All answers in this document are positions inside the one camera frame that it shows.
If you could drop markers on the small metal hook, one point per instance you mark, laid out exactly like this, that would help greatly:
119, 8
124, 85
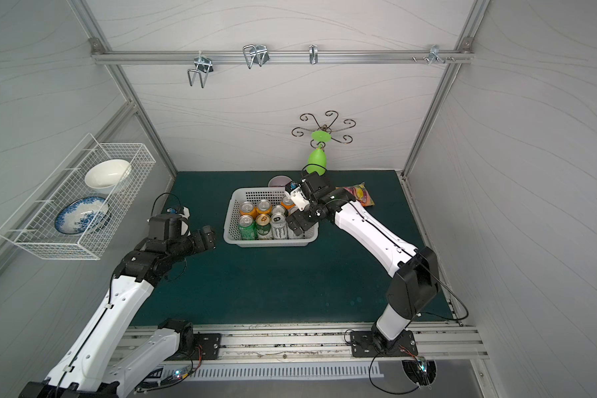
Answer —
313, 54

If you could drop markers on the green beer can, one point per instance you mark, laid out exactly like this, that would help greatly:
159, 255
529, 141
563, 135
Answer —
263, 227

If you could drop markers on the right metal hook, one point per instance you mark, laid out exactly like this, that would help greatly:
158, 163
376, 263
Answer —
434, 57

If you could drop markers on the colourful snack bag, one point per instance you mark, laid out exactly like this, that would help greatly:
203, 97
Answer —
361, 194

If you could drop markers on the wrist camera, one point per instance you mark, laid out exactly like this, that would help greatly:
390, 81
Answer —
295, 194
184, 213

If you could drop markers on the green Sprite can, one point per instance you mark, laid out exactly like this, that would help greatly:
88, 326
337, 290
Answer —
246, 227

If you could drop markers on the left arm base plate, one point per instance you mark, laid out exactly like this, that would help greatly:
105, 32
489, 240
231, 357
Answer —
208, 345

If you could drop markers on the black metal cup stand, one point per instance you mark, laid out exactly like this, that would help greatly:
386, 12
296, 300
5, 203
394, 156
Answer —
332, 130

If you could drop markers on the orange can back middle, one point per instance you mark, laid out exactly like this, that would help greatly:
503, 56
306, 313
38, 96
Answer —
264, 207

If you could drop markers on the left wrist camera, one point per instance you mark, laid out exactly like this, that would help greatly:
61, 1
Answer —
184, 213

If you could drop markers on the white ceramic bowl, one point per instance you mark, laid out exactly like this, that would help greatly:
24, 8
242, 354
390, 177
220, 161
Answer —
109, 176

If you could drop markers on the orange can back left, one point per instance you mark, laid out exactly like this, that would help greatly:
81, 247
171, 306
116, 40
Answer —
248, 209

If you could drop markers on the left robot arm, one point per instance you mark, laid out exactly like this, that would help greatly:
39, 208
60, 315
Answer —
86, 370

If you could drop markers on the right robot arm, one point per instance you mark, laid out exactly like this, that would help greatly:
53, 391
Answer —
414, 272

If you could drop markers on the pink bowl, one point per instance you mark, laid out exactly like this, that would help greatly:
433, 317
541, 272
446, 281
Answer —
279, 181

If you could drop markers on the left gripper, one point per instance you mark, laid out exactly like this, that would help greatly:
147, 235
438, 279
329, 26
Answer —
201, 239

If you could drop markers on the metal loop hook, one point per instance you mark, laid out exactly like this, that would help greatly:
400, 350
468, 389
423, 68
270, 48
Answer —
255, 54

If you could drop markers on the aluminium top rail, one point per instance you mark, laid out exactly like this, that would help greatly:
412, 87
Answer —
300, 57

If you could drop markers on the orange Fanta can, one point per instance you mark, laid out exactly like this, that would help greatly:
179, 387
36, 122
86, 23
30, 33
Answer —
287, 203

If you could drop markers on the white wire wall basket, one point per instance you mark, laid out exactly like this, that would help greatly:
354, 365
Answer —
32, 226

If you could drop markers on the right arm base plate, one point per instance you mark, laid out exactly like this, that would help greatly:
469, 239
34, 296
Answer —
367, 344

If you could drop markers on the white Monster can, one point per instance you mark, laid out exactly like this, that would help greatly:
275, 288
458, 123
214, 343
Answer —
279, 226

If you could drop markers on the blue patterned plate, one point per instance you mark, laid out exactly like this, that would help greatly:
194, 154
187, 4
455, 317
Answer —
84, 215

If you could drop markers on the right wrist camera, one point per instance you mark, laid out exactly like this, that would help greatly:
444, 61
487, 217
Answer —
295, 194

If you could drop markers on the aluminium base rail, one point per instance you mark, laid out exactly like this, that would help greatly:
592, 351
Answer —
332, 342

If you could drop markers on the white plastic basket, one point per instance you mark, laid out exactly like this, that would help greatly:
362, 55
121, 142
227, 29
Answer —
274, 195

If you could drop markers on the green plastic wine glass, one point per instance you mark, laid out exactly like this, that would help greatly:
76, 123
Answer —
317, 160

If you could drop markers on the double metal hook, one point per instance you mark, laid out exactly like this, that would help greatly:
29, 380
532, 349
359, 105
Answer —
202, 67

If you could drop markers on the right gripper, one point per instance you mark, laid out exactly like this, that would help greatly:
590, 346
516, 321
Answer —
297, 218

